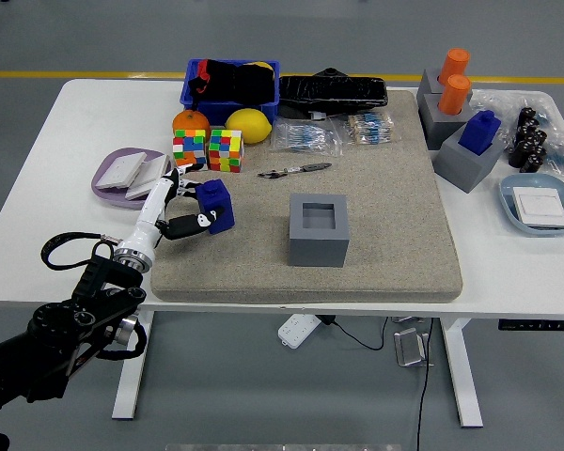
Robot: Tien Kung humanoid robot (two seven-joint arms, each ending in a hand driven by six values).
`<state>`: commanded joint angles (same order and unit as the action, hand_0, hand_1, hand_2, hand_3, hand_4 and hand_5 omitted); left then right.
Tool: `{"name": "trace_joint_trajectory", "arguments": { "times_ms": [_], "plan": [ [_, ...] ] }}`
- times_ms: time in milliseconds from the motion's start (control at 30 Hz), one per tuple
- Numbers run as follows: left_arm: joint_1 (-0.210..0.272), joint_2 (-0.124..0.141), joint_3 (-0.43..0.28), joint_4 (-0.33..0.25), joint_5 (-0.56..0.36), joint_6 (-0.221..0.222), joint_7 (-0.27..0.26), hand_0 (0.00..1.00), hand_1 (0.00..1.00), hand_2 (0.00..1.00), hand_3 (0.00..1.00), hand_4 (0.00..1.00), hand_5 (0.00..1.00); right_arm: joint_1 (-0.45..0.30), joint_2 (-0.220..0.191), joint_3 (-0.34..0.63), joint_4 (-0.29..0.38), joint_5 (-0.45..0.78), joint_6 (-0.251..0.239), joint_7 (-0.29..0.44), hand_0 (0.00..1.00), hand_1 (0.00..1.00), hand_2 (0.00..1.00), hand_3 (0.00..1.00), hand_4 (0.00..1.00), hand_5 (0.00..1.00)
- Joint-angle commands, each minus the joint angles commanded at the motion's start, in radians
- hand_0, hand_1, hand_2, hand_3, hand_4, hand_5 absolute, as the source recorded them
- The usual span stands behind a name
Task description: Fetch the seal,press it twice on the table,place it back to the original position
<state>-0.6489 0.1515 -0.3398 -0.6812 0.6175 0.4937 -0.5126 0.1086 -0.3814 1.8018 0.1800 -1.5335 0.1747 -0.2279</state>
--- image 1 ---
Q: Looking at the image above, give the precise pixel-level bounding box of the bag of beige resistors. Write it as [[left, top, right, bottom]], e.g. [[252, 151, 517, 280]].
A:
[[331, 112, 399, 147]]

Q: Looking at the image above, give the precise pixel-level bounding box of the white switch panel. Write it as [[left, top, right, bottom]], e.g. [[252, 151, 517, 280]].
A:
[[124, 155, 171, 202], [511, 186, 564, 230], [95, 151, 148, 191]]

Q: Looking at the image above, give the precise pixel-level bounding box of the orange fruit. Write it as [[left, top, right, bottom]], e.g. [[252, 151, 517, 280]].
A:
[[171, 109, 212, 140]]

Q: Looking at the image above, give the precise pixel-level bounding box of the silver metal pedal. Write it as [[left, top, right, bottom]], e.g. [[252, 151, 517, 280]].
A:
[[392, 327, 436, 368]]

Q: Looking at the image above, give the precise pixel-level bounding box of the light blue plate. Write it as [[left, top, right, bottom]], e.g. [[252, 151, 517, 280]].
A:
[[497, 173, 564, 238]]

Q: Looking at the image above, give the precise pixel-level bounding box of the white power strip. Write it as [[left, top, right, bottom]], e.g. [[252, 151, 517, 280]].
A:
[[276, 313, 321, 350]]

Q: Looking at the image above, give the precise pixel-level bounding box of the bag of blue resistors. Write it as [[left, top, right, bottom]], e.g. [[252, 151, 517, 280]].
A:
[[270, 117, 344, 157]]

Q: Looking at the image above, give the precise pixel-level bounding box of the grey-brown mat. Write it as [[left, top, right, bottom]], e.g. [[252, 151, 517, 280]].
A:
[[149, 89, 464, 304]]

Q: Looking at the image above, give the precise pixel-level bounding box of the yellow lemon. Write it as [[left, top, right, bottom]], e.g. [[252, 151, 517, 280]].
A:
[[225, 107, 273, 146]]

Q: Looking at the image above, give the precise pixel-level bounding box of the purple plate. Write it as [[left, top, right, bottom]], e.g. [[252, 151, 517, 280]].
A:
[[90, 147, 173, 210]]

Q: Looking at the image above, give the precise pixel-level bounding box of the blue plastic bin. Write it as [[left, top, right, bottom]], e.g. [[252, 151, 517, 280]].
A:
[[179, 58, 281, 121]]

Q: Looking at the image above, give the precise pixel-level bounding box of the black cloth with red trim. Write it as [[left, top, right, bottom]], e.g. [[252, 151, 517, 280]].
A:
[[187, 58, 276, 105]]

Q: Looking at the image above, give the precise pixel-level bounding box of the grey square seal holder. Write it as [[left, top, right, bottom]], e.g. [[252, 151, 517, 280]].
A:
[[432, 122, 506, 194], [288, 192, 350, 269]]

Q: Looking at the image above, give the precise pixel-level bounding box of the black power cable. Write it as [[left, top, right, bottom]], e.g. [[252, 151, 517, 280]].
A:
[[320, 314, 436, 451]]

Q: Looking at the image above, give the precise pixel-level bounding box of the grey round-hole seal holder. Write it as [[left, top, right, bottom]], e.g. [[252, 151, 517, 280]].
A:
[[417, 91, 474, 151], [415, 68, 474, 102]]

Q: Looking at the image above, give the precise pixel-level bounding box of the black wrapped keyboard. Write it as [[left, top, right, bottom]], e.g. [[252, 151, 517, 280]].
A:
[[277, 67, 389, 113]]

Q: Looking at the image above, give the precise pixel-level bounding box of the black table control panel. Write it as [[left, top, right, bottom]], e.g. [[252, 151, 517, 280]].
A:
[[497, 318, 564, 332]]

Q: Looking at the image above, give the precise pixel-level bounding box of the white table leg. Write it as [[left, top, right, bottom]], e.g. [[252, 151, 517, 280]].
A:
[[111, 309, 154, 421], [440, 318, 484, 428]]

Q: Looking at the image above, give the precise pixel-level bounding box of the clear plastic bag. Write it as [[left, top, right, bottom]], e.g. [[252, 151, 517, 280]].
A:
[[469, 88, 564, 124]]

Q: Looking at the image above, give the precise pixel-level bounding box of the blue square seal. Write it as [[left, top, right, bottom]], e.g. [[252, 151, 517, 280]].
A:
[[195, 178, 236, 235], [457, 109, 502, 155]]

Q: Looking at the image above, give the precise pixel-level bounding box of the orange cylinder seal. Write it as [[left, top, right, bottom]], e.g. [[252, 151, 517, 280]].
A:
[[437, 47, 471, 88], [437, 73, 472, 117]]

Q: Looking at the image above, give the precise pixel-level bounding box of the colourful puzzle cube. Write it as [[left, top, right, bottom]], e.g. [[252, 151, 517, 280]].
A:
[[171, 129, 209, 174], [207, 129, 243, 174]]

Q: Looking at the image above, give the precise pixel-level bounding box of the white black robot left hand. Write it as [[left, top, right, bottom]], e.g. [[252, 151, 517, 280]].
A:
[[121, 167, 226, 253]]

